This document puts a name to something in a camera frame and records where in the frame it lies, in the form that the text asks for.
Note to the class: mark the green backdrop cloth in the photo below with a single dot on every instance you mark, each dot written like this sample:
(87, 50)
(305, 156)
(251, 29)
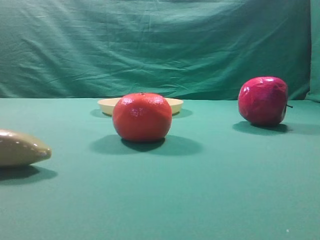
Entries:
(188, 49)

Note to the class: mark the yellow plate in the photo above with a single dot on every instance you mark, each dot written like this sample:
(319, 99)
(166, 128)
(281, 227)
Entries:
(107, 105)

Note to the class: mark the green table cloth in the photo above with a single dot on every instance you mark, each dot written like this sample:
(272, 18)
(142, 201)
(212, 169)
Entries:
(214, 177)

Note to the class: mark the orange tangerine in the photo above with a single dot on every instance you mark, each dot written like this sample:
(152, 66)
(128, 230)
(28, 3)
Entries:
(142, 117)

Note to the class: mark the red apple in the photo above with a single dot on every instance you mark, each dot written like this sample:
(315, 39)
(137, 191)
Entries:
(263, 100)

